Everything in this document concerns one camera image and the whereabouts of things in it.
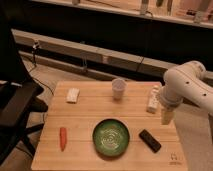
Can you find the white sponge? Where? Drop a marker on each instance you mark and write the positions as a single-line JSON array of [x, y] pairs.
[[72, 95]]

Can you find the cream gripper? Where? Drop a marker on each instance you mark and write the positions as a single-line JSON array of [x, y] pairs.
[[167, 115]]

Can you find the black office chair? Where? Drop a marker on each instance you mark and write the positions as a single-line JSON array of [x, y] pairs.
[[18, 95]]

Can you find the green bowl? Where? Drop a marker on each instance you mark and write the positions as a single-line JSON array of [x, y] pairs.
[[111, 137]]

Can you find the white bottle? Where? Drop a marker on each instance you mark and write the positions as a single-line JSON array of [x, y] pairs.
[[153, 102]]

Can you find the orange carrot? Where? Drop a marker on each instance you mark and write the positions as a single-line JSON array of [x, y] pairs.
[[63, 138]]

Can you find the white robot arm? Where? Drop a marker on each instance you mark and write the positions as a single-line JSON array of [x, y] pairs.
[[184, 81]]

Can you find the translucent plastic cup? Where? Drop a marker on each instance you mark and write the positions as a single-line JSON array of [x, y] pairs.
[[118, 88]]

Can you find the black eraser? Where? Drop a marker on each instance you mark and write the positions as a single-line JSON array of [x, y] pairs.
[[152, 143]]

